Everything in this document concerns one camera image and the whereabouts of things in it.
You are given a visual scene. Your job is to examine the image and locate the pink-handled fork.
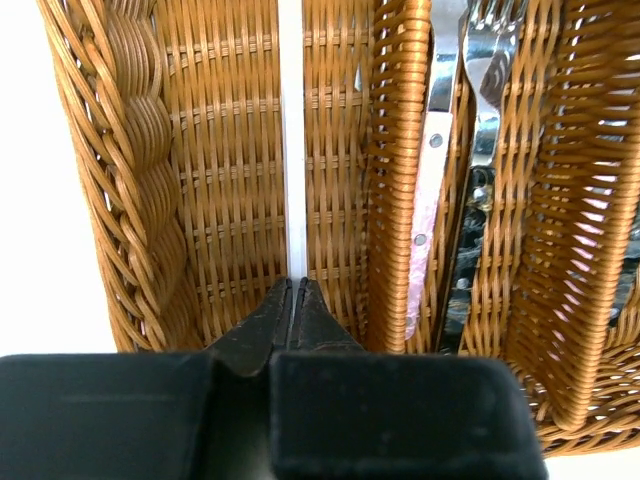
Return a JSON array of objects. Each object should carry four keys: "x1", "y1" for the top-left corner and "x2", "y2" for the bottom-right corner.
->
[{"x1": 405, "y1": 0, "x2": 468, "y2": 339}]

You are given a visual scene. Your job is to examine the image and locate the wicker cutlery tray basket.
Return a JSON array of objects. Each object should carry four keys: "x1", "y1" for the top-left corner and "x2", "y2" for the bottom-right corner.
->
[{"x1": 39, "y1": 1, "x2": 639, "y2": 456}]

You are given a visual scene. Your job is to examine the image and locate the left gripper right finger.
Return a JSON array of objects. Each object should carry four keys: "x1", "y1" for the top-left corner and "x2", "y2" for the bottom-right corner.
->
[{"x1": 289, "y1": 278, "x2": 358, "y2": 352}]

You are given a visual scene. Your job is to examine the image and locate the dark-handled fork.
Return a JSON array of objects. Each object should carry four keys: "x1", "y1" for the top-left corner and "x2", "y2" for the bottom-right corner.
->
[{"x1": 436, "y1": 0, "x2": 528, "y2": 354}]

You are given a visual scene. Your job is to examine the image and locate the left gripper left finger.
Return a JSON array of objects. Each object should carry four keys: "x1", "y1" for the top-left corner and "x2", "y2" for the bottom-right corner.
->
[{"x1": 205, "y1": 278, "x2": 293, "y2": 376}]

